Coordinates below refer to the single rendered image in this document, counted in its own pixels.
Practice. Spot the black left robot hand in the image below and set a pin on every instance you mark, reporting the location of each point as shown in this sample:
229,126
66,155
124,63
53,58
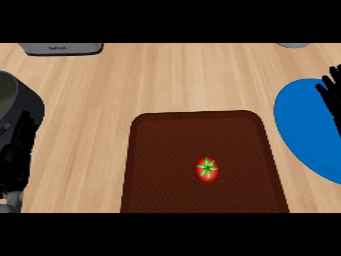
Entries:
7,163

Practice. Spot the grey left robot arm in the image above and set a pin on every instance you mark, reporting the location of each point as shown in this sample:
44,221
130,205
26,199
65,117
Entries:
4,202

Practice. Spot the blue round plate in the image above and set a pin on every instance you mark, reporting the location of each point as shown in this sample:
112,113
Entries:
307,130

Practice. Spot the brown rectangular tray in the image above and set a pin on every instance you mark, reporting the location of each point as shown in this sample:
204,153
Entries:
204,162

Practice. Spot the red tomato with green stem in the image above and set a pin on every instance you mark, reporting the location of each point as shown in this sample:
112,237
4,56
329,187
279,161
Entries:
205,169

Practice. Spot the dark grey pot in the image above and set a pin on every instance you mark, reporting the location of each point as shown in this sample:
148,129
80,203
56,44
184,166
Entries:
0,106

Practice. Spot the small grey object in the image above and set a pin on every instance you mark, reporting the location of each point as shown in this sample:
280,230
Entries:
292,45

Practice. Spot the grey flat appliance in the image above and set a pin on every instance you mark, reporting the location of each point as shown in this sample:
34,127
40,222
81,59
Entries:
62,49

